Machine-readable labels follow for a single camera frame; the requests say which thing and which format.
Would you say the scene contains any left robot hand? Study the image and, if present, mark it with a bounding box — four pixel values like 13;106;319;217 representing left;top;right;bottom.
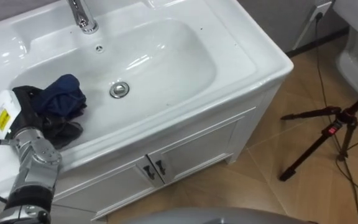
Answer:
0;85;84;151

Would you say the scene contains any dark blue cleaning cloth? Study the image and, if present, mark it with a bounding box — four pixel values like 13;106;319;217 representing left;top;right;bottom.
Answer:
31;73;88;124

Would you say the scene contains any chrome sink drain plug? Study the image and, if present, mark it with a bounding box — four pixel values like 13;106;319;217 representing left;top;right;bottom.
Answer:
109;81;131;100

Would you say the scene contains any chrome faucet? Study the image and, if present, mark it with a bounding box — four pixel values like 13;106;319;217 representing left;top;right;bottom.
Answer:
66;0;99;35

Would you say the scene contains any white washbasin vanity cabinet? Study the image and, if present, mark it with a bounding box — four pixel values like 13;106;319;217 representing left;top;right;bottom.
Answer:
0;0;295;222

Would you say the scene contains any white toilet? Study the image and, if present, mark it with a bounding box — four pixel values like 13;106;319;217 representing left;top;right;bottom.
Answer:
333;0;358;111

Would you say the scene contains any white cable conduit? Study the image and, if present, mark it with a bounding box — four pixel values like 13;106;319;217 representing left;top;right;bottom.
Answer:
291;14;318;51

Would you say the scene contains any thin black power cable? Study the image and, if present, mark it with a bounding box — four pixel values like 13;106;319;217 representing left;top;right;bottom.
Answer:
314;11;358;224

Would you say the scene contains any black camera tripod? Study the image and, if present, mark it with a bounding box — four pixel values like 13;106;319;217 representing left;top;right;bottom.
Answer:
278;83;358;182

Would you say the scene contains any white wall socket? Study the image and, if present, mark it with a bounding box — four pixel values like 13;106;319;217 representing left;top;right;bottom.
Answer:
309;1;333;22

